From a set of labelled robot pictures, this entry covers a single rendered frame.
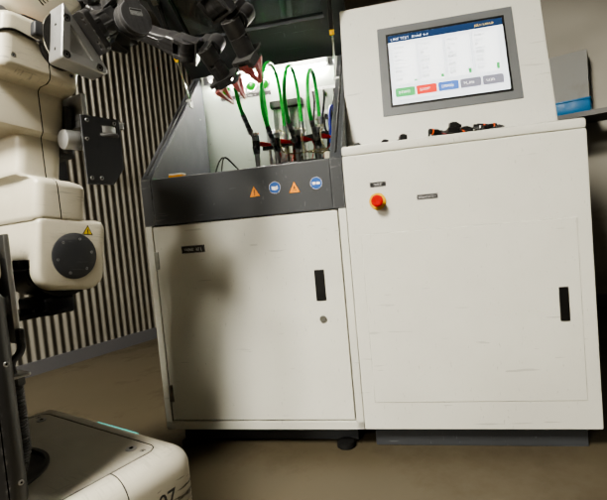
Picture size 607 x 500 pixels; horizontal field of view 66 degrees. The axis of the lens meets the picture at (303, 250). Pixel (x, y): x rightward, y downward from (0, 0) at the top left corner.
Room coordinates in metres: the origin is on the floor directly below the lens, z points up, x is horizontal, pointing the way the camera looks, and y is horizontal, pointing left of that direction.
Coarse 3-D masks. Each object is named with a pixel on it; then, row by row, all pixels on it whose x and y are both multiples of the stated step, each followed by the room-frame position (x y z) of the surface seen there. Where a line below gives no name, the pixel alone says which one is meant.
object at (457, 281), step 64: (448, 0) 1.73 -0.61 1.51; (512, 0) 1.68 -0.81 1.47; (384, 128) 1.68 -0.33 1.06; (384, 192) 1.44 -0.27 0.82; (448, 192) 1.40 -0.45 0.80; (512, 192) 1.37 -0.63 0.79; (576, 192) 1.33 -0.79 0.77; (384, 256) 1.44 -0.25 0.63; (448, 256) 1.40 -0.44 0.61; (512, 256) 1.37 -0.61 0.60; (576, 256) 1.33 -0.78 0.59; (384, 320) 1.45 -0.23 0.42; (448, 320) 1.41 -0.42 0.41; (512, 320) 1.37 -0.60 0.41; (576, 320) 1.33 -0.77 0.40; (384, 384) 1.45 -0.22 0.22; (448, 384) 1.41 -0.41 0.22; (512, 384) 1.37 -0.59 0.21; (576, 384) 1.34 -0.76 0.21
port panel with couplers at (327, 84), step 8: (320, 80) 2.02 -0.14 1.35; (328, 80) 2.01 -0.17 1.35; (312, 88) 2.02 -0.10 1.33; (320, 88) 2.02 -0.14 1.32; (328, 88) 2.01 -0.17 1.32; (320, 96) 2.02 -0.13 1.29; (328, 96) 2.01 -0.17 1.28; (312, 104) 2.03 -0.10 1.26; (320, 104) 2.02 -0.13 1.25; (328, 104) 2.01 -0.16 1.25; (320, 112) 2.02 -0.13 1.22
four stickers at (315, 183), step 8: (272, 184) 1.51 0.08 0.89; (280, 184) 1.51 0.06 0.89; (288, 184) 1.50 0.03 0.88; (296, 184) 1.50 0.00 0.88; (312, 184) 1.49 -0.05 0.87; (320, 184) 1.48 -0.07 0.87; (256, 192) 1.53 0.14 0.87; (272, 192) 1.52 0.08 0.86; (280, 192) 1.51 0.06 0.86; (296, 192) 1.50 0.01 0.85
